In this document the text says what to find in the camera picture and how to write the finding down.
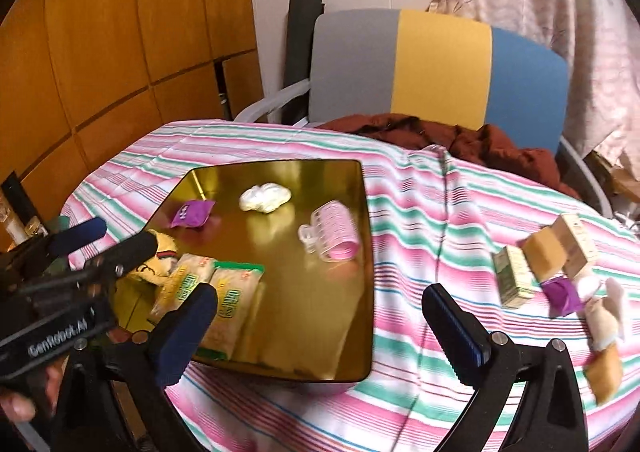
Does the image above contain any Weidan snack pack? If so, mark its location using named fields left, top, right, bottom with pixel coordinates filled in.
left=195, top=261, right=265, bottom=361
left=148, top=254, right=217, bottom=325

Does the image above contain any white plastic bag in tray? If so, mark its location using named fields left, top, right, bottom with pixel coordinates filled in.
left=239, top=182, right=292, bottom=214

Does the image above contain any small yellow-green carton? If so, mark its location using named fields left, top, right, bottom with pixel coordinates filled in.
left=492, top=245, right=536, bottom=309

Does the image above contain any purple plastic packet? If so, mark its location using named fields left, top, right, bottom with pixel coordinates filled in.
left=169, top=200, right=215, bottom=228

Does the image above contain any patterned pink curtain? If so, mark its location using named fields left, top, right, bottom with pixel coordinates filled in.
left=430, top=0, right=639, bottom=177

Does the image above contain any tan sponge block large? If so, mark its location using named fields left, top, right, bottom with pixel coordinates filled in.
left=585, top=342, right=623, bottom=406

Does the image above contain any grey yellow blue chair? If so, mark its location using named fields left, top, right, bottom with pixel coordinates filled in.
left=235, top=9, right=613, bottom=218

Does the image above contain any white foam stick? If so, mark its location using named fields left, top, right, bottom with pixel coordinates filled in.
left=603, top=278, right=632, bottom=339

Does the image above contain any gold metal tin tray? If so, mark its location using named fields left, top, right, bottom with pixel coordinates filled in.
left=144, top=160, right=374, bottom=384

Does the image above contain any striped pink green bedsheet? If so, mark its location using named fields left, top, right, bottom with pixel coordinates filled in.
left=60, top=118, right=640, bottom=452

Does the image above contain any operator hand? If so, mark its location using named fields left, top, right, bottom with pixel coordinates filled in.
left=1, top=359, right=66, bottom=423

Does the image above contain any white crumpled plastic bag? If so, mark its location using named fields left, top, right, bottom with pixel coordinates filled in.
left=572, top=266, right=602, bottom=302

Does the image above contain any pink hair roller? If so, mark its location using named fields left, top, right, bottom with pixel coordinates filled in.
left=297, top=200, right=360, bottom=262

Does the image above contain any tan sponge block small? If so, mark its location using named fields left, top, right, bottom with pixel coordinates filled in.
left=521, top=227, right=567, bottom=283

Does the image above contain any dark red-brown cloth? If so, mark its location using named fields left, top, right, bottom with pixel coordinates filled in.
left=320, top=113, right=580, bottom=200

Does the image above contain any cream cardboard box large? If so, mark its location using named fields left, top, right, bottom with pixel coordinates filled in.
left=551, top=212, right=597, bottom=282

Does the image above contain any yellow plush toy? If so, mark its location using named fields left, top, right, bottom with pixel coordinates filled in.
left=127, top=230, right=178, bottom=286

